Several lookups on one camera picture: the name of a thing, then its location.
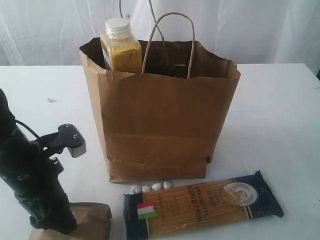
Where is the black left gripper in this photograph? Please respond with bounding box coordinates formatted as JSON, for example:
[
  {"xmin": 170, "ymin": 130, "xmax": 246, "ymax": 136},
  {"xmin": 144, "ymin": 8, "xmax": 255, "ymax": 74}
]
[{"xmin": 0, "ymin": 139, "xmax": 77, "ymax": 235}]

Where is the spaghetti package dark blue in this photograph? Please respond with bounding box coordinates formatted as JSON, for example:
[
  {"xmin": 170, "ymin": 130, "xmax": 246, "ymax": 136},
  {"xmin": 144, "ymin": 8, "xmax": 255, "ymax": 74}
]
[{"xmin": 123, "ymin": 171, "xmax": 284, "ymax": 240}]

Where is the black cable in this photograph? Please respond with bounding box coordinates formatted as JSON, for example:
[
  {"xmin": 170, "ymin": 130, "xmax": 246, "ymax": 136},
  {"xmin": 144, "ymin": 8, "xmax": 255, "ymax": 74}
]
[{"xmin": 13, "ymin": 119, "xmax": 42, "ymax": 141}]

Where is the brown paper shopping bag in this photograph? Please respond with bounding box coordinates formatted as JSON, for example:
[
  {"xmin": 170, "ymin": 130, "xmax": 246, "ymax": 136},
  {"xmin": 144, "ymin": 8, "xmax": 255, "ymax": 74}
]
[{"xmin": 79, "ymin": 37, "xmax": 241, "ymax": 183}]

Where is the brown kraft pouch white label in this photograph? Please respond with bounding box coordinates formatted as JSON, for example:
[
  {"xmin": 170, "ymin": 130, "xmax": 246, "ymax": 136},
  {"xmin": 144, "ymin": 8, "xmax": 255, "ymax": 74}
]
[{"xmin": 29, "ymin": 202, "xmax": 112, "ymax": 240}]

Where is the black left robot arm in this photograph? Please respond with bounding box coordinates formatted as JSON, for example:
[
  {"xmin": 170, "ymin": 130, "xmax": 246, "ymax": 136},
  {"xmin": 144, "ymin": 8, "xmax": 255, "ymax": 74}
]
[{"xmin": 0, "ymin": 92, "xmax": 86, "ymax": 235}]

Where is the yellow millet grain pack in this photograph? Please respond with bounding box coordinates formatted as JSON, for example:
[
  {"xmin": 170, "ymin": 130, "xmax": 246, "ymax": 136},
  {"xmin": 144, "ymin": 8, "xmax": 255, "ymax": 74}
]
[{"xmin": 100, "ymin": 18, "xmax": 143, "ymax": 74}]

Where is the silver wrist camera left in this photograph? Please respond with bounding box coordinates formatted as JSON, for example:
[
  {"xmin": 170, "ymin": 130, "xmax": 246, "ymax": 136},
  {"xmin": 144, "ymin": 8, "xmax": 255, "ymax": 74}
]
[{"xmin": 38, "ymin": 123, "xmax": 87, "ymax": 158}]

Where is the blister pack of white pills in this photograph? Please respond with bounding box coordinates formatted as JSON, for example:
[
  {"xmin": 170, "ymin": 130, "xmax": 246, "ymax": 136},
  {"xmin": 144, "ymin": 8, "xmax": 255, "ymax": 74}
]
[{"xmin": 131, "ymin": 181, "xmax": 174, "ymax": 194}]

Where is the white backdrop sheet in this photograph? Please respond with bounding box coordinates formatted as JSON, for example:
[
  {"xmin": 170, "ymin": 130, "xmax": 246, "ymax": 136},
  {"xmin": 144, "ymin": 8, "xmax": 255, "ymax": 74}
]
[{"xmin": 0, "ymin": 0, "xmax": 320, "ymax": 72}]

